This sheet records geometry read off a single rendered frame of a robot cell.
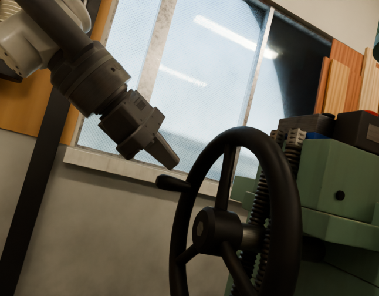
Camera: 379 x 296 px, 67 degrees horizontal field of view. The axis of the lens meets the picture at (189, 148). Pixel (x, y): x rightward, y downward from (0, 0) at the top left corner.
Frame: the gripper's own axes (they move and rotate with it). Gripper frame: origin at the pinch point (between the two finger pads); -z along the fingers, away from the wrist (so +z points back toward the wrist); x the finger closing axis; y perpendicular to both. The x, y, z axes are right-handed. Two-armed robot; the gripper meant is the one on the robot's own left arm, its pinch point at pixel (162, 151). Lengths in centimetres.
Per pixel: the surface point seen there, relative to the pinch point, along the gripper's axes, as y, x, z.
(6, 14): -47, -84, 68
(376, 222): 18.5, 7.8, -23.0
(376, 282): 14.3, 12.4, -26.5
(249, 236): 4.9, 9.3, -14.2
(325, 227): 13.8, 12.4, -15.8
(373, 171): 21.9, 4.6, -18.6
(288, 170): 15.0, 13.7, -6.4
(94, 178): -80, -86, -7
